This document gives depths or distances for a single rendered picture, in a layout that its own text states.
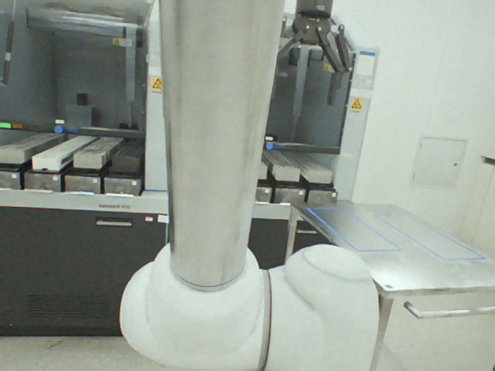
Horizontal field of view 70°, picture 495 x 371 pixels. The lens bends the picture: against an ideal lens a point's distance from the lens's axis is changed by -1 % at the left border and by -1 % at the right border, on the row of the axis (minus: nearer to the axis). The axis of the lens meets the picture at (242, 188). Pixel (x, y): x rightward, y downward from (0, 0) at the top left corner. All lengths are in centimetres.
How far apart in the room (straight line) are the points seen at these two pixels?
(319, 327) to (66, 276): 136
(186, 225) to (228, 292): 12
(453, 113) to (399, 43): 74
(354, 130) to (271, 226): 57
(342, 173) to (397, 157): 147
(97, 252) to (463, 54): 292
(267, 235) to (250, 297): 113
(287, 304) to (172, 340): 17
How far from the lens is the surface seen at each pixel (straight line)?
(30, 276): 179
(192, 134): 32
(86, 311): 182
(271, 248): 164
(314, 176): 166
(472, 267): 112
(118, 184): 153
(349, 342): 56
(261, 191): 153
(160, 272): 49
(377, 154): 306
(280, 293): 54
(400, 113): 309
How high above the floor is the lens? 120
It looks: 16 degrees down
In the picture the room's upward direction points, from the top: 6 degrees clockwise
